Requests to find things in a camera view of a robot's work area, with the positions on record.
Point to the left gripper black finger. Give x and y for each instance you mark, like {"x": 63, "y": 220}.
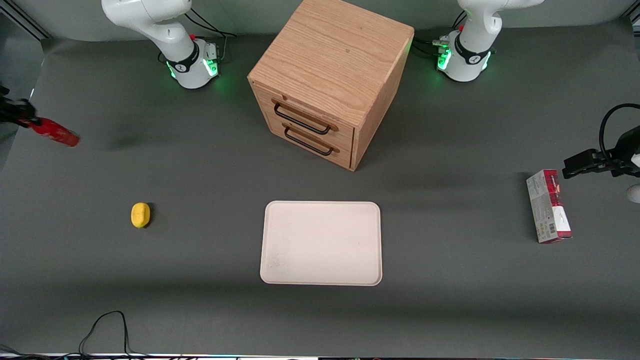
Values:
{"x": 595, "y": 155}
{"x": 582, "y": 168}

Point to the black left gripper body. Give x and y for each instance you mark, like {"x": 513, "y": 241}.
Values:
{"x": 624, "y": 150}

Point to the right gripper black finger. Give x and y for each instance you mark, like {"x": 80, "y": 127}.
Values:
{"x": 27, "y": 120}
{"x": 21, "y": 106}

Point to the red coke bottle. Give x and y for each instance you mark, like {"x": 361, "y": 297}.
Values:
{"x": 57, "y": 133}

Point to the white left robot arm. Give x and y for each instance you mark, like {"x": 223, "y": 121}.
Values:
{"x": 470, "y": 60}

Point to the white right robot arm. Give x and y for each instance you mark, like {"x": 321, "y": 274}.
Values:
{"x": 186, "y": 59}

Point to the cream rectangular tray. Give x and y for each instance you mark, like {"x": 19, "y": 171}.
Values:
{"x": 321, "y": 243}

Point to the red and grey carton box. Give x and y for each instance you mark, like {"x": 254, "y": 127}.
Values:
{"x": 549, "y": 206}

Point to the yellow lemon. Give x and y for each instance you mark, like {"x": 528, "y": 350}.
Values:
{"x": 140, "y": 215}

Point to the wooden drawer cabinet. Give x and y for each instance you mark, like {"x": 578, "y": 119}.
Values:
{"x": 332, "y": 55}

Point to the dark aluminium frame rail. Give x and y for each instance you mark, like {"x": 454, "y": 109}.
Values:
{"x": 27, "y": 24}

